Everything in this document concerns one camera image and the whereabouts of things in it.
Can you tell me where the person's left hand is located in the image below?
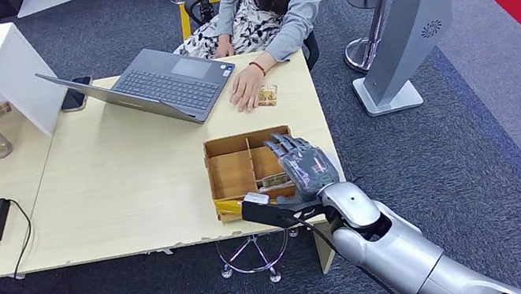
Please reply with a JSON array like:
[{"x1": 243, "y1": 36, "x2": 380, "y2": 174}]
[{"x1": 225, "y1": 62, "x2": 272, "y2": 116}]

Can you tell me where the person's right hand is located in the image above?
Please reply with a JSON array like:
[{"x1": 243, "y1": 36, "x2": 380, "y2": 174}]
[{"x1": 211, "y1": 33, "x2": 236, "y2": 60}]

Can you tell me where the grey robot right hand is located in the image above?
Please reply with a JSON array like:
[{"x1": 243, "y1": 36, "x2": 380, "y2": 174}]
[{"x1": 262, "y1": 123, "x2": 344, "y2": 209}]

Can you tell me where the narrow yellow floor tape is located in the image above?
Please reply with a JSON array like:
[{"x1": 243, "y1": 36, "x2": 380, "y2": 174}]
[{"x1": 177, "y1": 0, "x2": 227, "y2": 43}]

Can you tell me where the grey open laptop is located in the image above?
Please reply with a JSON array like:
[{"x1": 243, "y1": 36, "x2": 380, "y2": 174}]
[{"x1": 34, "y1": 33, "x2": 245, "y2": 151}]

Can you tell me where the cardboard divider box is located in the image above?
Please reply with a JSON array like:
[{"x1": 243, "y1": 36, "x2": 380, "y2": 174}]
[{"x1": 201, "y1": 123, "x2": 307, "y2": 225}]

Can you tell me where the yellow tape strip on box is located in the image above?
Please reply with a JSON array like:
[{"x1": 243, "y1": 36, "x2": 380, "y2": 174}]
[{"x1": 212, "y1": 194, "x2": 252, "y2": 224}]

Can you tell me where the beige desk leg panel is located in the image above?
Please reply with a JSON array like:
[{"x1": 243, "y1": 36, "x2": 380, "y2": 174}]
[{"x1": 311, "y1": 219, "x2": 346, "y2": 276}]

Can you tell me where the chrome stool base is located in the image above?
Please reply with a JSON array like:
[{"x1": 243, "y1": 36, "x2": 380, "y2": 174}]
[{"x1": 214, "y1": 225, "x2": 310, "y2": 293}]

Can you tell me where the dark smartphone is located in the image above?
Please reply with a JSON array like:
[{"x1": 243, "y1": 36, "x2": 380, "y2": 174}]
[{"x1": 56, "y1": 76, "x2": 98, "y2": 114}]

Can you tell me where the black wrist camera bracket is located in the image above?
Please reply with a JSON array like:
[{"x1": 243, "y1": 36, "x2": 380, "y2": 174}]
[{"x1": 238, "y1": 180, "x2": 329, "y2": 236}]

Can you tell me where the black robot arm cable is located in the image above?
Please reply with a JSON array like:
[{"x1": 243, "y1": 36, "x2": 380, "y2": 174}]
[{"x1": 297, "y1": 201, "x2": 415, "y2": 294}]

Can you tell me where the chrome stanchion post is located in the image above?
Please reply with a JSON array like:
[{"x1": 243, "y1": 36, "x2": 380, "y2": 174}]
[{"x1": 334, "y1": 0, "x2": 425, "y2": 77}]

